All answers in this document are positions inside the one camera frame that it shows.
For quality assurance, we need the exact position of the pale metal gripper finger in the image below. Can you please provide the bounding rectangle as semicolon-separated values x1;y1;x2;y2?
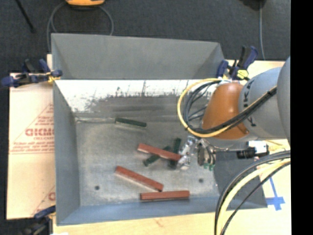
181;135;198;156
176;155;193;171

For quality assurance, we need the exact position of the dark green flat block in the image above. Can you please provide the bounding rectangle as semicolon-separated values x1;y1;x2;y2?
142;145;172;167
114;117;148;128
167;138;182;169

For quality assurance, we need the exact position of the red-brown flat block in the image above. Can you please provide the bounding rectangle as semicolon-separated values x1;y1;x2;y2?
139;190;191;201
136;143;182;162
114;165;164;192

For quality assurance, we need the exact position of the grey metal bin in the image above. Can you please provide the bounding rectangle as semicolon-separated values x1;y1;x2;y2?
50;33;268;226

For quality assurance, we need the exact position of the brown cardboard board red print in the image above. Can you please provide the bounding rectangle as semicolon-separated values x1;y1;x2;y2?
5;72;57;220

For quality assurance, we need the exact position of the black cylinder on white bracket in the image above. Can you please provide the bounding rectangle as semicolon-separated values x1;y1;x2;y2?
235;140;270;160

